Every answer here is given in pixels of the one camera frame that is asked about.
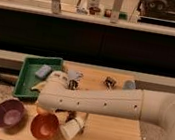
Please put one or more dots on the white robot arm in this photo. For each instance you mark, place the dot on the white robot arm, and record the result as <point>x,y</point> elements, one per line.
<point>154,107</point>

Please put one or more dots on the red bowl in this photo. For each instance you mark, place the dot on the red bowl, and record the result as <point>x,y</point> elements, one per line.
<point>44,126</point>

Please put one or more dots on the purple bowl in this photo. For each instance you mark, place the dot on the purple bowl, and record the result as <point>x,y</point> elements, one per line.
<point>11,113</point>

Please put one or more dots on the light blue cloth item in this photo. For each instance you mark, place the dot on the light blue cloth item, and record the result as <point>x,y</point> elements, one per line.
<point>74,75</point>

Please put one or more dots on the small dark toy object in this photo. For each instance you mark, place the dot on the small dark toy object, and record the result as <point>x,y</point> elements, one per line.
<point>110,82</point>

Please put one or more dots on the blue grey cup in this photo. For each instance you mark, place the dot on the blue grey cup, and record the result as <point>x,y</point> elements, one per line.
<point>129,84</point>

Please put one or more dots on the brown braided object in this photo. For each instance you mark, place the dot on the brown braided object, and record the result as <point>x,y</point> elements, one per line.
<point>71,115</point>

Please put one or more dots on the banana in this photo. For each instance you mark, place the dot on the banana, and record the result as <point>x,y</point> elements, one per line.
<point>39,86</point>

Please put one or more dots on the white cup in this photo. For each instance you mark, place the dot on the white cup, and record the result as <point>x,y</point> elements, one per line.
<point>72,128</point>

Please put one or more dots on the green plastic tray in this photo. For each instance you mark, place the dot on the green plastic tray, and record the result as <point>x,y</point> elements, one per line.
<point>27,77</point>

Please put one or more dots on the black machine on shelf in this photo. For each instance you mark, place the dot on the black machine on shelf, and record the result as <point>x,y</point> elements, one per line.
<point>158,12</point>

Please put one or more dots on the right metal post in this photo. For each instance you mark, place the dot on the right metal post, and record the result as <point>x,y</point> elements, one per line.
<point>115,11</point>

